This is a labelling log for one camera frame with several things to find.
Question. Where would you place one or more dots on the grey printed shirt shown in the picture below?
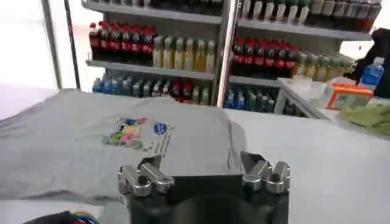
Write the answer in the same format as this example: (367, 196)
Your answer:
(76, 152)

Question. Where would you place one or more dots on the black bag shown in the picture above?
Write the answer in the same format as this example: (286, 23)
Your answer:
(382, 45)

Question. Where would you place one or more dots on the green cloth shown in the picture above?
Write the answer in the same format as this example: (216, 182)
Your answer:
(368, 118)

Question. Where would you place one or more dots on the orange tissue box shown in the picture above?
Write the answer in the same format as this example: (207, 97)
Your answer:
(350, 94)

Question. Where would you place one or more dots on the metal shelf with drink bottles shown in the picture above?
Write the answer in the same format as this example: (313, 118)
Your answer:
(152, 51)
(268, 58)

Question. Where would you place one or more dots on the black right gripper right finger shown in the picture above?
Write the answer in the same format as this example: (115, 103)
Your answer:
(259, 173)

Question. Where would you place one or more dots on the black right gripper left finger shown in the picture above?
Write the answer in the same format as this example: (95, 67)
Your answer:
(143, 179)

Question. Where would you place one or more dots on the blue water bottle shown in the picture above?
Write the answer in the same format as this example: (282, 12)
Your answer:
(372, 74)

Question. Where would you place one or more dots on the white side table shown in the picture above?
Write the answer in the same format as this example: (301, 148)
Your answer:
(304, 94)

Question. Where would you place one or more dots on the dark window frame post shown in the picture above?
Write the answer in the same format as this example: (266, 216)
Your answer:
(51, 45)
(72, 45)

